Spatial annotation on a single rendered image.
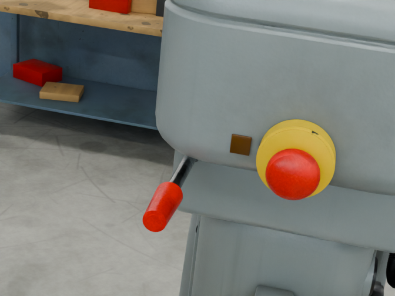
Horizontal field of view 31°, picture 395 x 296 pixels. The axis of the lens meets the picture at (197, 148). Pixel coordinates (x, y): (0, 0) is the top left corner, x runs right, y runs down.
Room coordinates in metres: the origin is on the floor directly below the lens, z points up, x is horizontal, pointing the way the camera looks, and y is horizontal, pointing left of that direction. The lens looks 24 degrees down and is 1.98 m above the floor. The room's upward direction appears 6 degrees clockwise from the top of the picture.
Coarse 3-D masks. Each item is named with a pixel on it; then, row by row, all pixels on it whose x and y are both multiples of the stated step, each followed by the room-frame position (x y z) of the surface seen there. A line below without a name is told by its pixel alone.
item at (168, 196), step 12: (180, 168) 0.59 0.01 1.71; (180, 180) 0.57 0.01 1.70; (156, 192) 0.53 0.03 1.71; (168, 192) 0.53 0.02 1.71; (180, 192) 0.54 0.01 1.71; (156, 204) 0.51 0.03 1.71; (168, 204) 0.51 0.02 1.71; (144, 216) 0.50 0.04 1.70; (156, 216) 0.49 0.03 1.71; (168, 216) 0.50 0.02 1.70; (156, 228) 0.49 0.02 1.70
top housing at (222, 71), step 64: (192, 0) 0.54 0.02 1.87; (256, 0) 0.53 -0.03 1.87; (320, 0) 0.53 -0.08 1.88; (384, 0) 0.53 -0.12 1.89; (192, 64) 0.54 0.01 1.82; (256, 64) 0.53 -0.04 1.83; (320, 64) 0.52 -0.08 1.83; (384, 64) 0.51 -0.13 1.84; (192, 128) 0.54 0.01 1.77; (256, 128) 0.53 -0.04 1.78; (384, 128) 0.51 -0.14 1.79; (384, 192) 0.52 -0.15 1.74
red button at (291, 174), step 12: (276, 156) 0.48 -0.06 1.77; (288, 156) 0.48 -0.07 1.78; (300, 156) 0.48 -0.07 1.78; (276, 168) 0.48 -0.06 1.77; (288, 168) 0.47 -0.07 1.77; (300, 168) 0.47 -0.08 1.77; (312, 168) 0.47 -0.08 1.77; (276, 180) 0.47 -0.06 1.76; (288, 180) 0.47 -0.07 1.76; (300, 180) 0.47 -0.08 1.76; (312, 180) 0.47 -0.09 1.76; (276, 192) 0.48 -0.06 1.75; (288, 192) 0.47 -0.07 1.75; (300, 192) 0.47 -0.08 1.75; (312, 192) 0.48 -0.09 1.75
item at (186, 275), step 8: (192, 216) 1.19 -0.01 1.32; (200, 216) 1.13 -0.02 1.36; (192, 224) 1.18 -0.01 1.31; (192, 232) 1.17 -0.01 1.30; (192, 240) 1.16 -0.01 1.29; (192, 248) 1.15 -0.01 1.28; (192, 256) 1.15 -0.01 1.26; (376, 256) 1.08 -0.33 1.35; (384, 256) 1.11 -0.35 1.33; (184, 264) 1.17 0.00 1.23; (192, 264) 1.13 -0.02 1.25; (384, 264) 1.11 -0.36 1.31; (184, 272) 1.17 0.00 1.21; (384, 272) 1.11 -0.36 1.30; (184, 280) 1.16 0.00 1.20; (376, 280) 1.08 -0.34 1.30; (384, 280) 1.11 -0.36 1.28; (184, 288) 1.16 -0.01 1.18
